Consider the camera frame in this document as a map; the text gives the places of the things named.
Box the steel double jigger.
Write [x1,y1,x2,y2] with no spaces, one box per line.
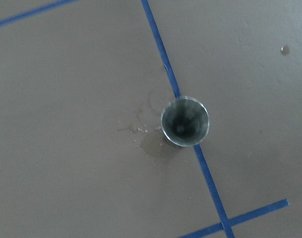
[160,96,210,147]

